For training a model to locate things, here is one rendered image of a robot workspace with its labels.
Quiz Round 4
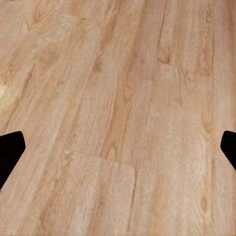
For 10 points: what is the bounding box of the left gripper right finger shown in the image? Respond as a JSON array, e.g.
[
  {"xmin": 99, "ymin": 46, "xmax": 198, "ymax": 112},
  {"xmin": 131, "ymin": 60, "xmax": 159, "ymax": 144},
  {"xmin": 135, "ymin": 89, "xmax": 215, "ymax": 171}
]
[{"xmin": 220, "ymin": 131, "xmax": 236, "ymax": 170}]

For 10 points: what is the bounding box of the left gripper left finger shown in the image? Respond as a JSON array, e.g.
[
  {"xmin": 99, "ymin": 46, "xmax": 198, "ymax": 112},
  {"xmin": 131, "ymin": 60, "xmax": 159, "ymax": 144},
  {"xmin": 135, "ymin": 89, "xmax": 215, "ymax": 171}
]
[{"xmin": 0, "ymin": 131, "xmax": 26, "ymax": 190}]

